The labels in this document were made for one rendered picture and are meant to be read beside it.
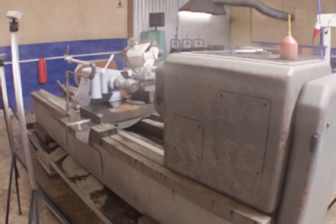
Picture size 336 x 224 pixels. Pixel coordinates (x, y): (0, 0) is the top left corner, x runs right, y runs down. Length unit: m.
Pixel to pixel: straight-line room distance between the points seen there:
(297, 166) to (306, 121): 0.15
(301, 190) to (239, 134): 0.28
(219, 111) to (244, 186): 0.28
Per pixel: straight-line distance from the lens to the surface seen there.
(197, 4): 6.64
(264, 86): 0.83
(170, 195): 1.27
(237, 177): 0.97
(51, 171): 3.05
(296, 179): 0.91
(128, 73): 2.13
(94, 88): 1.92
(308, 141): 0.85
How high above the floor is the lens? 1.41
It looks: 13 degrees down
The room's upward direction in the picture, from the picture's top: straight up
